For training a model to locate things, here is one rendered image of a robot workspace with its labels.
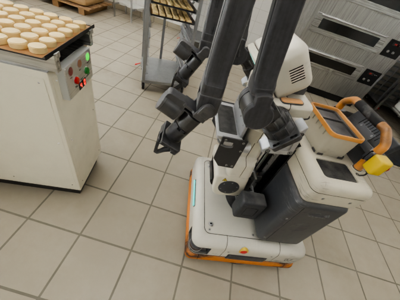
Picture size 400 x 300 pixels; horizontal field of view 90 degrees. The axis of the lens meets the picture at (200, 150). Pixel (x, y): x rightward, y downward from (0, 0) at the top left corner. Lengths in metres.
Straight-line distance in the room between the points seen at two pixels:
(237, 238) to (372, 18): 3.59
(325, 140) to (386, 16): 3.34
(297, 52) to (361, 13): 3.35
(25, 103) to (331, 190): 1.21
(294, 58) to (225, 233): 0.86
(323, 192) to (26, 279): 1.36
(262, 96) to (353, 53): 3.67
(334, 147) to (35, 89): 1.17
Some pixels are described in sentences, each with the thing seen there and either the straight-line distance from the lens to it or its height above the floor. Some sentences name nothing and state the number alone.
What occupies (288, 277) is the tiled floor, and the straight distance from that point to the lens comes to 1.58.
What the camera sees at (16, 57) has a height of 0.86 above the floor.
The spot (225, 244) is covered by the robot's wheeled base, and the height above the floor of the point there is 0.27.
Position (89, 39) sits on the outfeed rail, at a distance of 1.14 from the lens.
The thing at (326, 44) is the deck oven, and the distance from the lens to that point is 3.97.
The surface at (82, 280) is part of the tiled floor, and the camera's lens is 1.32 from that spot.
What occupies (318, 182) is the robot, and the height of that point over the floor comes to 0.80.
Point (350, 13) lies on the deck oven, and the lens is 3.95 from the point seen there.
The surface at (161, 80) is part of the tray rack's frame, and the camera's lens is 2.44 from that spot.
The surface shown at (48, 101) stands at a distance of 1.00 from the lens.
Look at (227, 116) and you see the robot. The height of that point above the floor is 0.81.
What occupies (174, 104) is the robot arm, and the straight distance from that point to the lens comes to 0.53.
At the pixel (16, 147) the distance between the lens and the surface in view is 1.30.
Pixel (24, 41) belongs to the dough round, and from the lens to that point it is 0.93.
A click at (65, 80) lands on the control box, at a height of 0.79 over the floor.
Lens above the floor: 1.26
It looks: 43 degrees down
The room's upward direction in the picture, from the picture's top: 20 degrees clockwise
